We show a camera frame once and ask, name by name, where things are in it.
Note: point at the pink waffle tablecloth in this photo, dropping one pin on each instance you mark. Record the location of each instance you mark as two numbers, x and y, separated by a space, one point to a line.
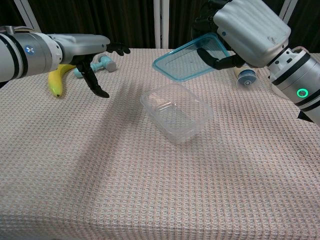
125 175

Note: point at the clear plastic container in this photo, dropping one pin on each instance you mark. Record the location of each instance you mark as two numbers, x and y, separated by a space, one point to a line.
175 117

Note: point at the white frame post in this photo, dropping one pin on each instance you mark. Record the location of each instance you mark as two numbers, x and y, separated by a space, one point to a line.
31 15
161 22
287 10

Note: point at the mayonnaise squeeze bottle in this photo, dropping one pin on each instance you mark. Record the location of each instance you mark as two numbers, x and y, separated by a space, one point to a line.
246 77

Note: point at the yellow banana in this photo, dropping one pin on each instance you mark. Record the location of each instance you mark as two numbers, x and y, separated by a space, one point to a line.
56 82

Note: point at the light blue toy hammer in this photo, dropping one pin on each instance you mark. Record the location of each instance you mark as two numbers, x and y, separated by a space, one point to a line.
108 63

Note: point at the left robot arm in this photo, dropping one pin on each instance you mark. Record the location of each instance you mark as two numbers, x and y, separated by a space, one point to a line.
25 55

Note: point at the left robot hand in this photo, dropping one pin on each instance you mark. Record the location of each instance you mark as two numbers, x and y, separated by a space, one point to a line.
82 45

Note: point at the light blue plastic container lid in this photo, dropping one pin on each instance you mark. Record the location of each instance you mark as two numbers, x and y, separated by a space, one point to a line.
180 65

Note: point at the dark curtain panel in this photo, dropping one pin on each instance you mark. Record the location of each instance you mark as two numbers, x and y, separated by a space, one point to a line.
308 22
180 17
100 17
11 12

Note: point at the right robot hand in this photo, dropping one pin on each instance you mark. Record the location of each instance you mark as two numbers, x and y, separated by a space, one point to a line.
250 30

